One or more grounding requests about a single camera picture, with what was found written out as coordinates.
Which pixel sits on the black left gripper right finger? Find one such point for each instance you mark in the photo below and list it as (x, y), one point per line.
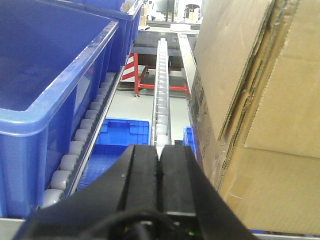
(190, 200)

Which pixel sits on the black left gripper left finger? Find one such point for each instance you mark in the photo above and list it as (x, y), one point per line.
(122, 199)

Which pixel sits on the metal shelf rail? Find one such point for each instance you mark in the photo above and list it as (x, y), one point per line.
(188, 61)

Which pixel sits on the blue crate on lower shelf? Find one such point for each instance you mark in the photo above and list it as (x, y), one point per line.
(115, 136)

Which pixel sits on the grey roller track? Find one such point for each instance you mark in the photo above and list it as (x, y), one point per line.
(65, 179)
(161, 115)

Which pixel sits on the centre grey roller track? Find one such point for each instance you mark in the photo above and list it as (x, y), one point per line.
(161, 115)

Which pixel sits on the large blue plastic bin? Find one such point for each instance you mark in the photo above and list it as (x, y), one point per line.
(51, 65)

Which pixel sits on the right blue crate below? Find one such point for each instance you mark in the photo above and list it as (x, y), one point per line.
(188, 139)

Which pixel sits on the red metal frame stand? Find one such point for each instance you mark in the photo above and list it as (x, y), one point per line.
(145, 74)

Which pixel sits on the brown cardboard box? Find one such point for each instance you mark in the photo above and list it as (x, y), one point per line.
(255, 107)

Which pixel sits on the left grey roller track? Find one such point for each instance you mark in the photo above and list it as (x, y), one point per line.
(65, 179)

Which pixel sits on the red white striped panel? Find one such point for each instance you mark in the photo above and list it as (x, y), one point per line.
(129, 70)

